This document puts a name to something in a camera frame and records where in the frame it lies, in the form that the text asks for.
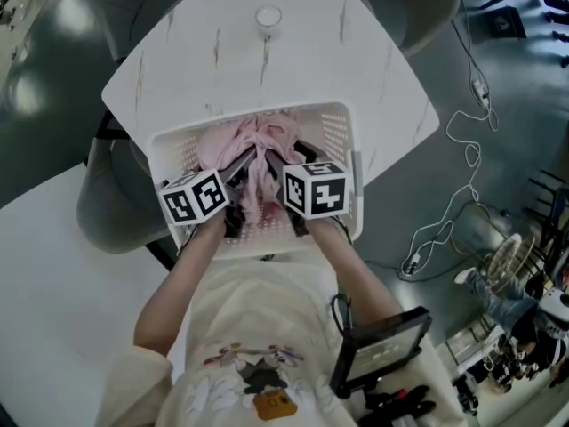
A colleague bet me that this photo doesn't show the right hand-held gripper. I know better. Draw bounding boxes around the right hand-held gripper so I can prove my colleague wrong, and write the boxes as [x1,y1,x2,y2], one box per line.
[259,141,348,239]

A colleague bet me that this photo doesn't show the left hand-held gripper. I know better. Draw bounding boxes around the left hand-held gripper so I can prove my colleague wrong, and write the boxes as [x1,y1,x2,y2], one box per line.
[158,144,259,240]

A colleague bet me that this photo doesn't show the pink clothes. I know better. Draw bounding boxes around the pink clothes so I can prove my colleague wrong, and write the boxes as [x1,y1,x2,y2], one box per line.
[197,112,303,226]

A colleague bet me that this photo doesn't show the white plastic laundry basket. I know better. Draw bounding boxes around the white plastic laundry basket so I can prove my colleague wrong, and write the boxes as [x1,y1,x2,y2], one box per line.
[146,101,366,262]

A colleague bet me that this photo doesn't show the person's right forearm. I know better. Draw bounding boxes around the person's right forearm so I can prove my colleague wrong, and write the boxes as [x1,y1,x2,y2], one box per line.
[306,218,404,334]

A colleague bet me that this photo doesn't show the person's left forearm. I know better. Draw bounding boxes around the person's left forearm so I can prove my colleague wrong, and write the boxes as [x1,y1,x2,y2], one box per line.
[132,213,228,360]

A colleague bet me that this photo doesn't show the white marble table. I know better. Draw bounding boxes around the white marble table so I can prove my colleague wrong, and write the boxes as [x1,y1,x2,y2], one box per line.
[100,0,441,195]

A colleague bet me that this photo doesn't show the person in white shirt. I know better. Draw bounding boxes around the person in white shirt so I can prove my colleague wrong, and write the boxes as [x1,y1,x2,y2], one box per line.
[100,254,459,427]

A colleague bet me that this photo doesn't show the white power strip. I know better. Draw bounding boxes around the white power strip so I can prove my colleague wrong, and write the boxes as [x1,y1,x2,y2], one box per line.
[402,252,422,278]

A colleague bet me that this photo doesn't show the white power adapter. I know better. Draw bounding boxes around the white power adapter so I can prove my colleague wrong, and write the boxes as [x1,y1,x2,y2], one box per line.
[471,78,490,106]

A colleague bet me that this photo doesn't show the black chest monitor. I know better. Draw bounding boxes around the black chest monitor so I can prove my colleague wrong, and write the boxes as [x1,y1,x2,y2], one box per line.
[328,307,433,400]

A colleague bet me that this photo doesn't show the plain white table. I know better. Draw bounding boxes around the plain white table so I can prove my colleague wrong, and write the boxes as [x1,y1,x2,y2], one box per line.
[0,162,196,427]

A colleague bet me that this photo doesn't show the black bin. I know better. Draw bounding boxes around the black bin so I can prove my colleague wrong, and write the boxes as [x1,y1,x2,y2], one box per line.
[483,5,528,40]

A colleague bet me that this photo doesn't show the white shelf unit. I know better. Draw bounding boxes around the white shelf unit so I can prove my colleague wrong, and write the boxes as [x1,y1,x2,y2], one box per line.
[444,322,569,417]

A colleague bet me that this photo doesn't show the black chair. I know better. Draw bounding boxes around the black chair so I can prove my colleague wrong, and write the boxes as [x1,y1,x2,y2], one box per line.
[527,169,569,248]

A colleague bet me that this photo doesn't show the white cluttered workbench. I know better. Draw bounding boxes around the white cluttered workbench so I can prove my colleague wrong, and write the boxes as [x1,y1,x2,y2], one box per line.
[0,0,45,30]

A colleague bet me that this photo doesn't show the black white panda headgear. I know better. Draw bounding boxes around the black white panda headgear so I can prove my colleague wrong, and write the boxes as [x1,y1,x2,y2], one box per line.
[538,289,569,334]

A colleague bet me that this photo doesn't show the white floor cable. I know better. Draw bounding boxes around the white floor cable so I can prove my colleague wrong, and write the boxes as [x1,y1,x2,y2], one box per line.
[402,0,500,279]

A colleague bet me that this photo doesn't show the gold wire stool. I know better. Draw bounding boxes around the gold wire stool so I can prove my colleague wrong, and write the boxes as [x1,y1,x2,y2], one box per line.
[456,201,537,294]

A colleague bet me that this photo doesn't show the black monitor mount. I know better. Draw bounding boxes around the black monitor mount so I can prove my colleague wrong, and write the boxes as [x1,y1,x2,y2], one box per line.
[364,384,437,424]

